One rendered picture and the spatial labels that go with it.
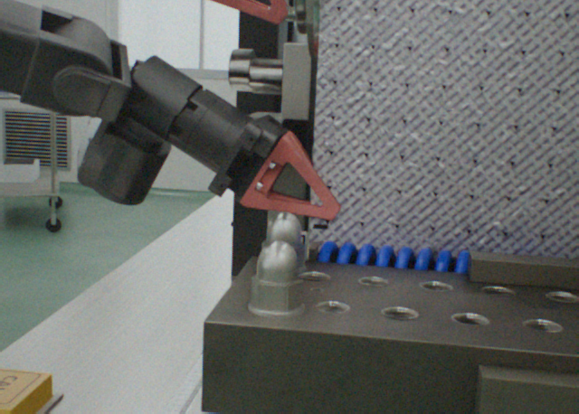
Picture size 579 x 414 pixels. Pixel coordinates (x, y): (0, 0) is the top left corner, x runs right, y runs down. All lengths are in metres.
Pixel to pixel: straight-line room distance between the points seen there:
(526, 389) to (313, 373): 0.12
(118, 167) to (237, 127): 0.11
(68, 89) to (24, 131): 6.37
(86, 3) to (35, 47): 6.12
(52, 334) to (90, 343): 0.05
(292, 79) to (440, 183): 0.17
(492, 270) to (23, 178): 5.14
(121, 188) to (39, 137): 6.25
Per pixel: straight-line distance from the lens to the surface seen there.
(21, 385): 0.65
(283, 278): 0.47
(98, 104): 0.60
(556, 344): 0.48
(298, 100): 0.70
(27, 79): 0.61
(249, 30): 0.97
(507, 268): 0.59
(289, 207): 0.63
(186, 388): 0.69
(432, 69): 0.62
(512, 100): 0.63
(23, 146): 6.99
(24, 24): 0.61
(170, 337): 0.80
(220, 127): 0.62
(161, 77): 0.63
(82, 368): 0.74
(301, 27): 0.67
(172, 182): 6.54
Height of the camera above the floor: 1.19
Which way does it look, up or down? 10 degrees down
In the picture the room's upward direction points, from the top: 2 degrees clockwise
